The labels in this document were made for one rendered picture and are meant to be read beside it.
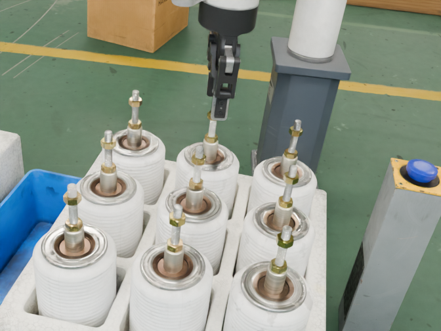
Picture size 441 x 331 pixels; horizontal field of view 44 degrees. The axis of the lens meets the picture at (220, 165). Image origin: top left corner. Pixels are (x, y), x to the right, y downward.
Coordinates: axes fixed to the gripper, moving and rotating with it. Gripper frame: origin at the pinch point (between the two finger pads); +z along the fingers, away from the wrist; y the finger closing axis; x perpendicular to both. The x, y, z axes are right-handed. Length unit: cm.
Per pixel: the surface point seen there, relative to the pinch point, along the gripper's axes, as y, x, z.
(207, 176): -4.3, 0.7, 10.4
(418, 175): -13.5, -25.6, 2.4
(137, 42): 98, 12, 33
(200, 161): -12.2, 3.0, 2.5
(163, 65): 87, 4, 35
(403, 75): 91, -76, 35
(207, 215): -13.9, 1.6, 9.8
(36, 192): 12.9, 28.7, 27.9
